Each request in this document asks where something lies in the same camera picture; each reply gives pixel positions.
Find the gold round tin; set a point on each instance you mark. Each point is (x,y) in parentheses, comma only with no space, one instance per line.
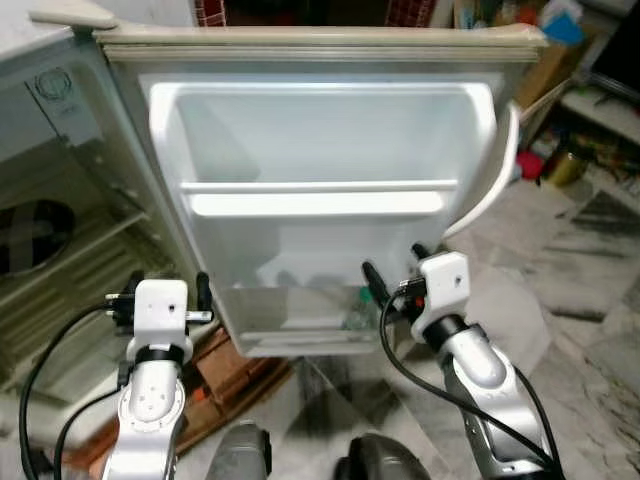
(566,168)

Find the blue paper pack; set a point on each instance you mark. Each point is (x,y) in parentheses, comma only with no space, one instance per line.
(563,22)

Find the dark round dish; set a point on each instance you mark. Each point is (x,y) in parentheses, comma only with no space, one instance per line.
(35,235)

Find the red small container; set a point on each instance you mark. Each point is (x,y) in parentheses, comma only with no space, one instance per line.
(530,165)

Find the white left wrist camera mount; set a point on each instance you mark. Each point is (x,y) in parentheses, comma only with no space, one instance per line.
(160,308)

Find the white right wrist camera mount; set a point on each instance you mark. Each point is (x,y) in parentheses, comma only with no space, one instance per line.
(445,285)

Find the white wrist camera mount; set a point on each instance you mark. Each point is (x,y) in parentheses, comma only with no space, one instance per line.
(160,308)
(445,285)

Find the grey robot left leg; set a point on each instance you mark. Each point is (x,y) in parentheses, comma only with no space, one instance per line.
(240,455)

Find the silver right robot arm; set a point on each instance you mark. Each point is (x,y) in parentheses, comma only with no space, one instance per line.
(480,365)

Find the grey robot right leg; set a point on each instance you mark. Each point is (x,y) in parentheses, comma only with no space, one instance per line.
(385,462)

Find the brown cardboard box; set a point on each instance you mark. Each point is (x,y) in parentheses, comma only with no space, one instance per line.
(550,75)

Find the grey robot leg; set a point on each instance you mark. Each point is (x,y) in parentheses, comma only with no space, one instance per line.
(240,455)
(385,462)

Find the clear plastic bottle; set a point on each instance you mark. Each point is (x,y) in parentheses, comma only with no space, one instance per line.
(362,312)

